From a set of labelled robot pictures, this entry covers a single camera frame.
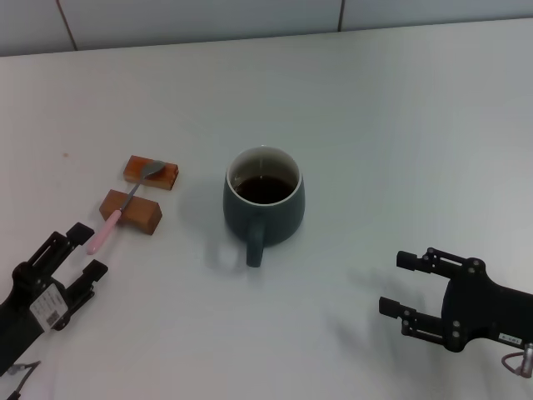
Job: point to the glossy orange wooden block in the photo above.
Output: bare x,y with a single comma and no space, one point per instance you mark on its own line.
166,177

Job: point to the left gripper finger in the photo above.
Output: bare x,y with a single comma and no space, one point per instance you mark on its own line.
62,246
89,279

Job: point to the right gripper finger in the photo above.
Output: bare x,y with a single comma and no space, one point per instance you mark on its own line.
420,323
433,262

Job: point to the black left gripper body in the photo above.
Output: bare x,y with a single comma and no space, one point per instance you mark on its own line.
25,308

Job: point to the dark grey coffee cup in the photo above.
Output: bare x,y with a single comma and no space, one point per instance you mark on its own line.
275,221

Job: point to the brown notched wooden block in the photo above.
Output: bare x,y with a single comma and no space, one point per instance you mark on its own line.
143,213

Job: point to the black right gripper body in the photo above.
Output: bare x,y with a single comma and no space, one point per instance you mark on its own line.
479,308

